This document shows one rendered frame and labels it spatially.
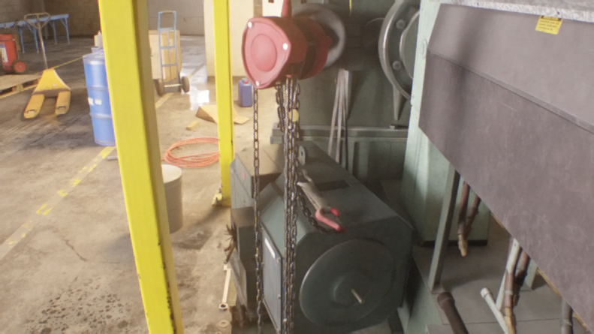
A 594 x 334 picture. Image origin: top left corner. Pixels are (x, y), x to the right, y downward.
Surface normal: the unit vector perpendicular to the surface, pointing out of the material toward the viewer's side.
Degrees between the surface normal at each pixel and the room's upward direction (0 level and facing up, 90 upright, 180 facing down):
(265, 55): 91
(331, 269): 86
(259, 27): 90
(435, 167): 72
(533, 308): 0
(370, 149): 90
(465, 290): 0
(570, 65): 78
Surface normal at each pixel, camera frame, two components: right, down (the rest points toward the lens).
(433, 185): 0.02, 0.09
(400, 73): 0.01, 0.39
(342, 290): 0.35, 0.37
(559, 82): -0.97, -0.20
